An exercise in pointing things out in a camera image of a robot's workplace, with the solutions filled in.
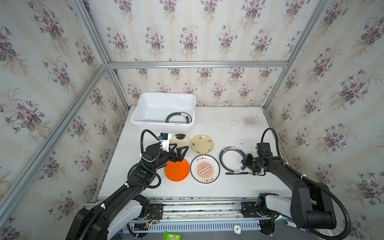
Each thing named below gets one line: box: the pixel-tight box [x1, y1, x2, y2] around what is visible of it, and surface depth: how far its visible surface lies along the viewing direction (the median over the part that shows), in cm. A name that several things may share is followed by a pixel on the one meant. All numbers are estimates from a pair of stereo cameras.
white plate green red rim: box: [218, 146, 247, 173], surface depth 93 cm
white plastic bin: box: [130, 92, 197, 134], surface depth 116 cm
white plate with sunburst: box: [190, 154, 220, 184], surface depth 89 cm
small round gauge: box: [233, 224, 242, 235], surface depth 70 cm
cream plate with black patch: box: [169, 134, 191, 151], surface depth 102 cm
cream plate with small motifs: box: [190, 134, 214, 155], surface depth 100 cm
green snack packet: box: [163, 231, 182, 240], surface depth 67 cm
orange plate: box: [164, 159, 190, 182], surface depth 87 cm
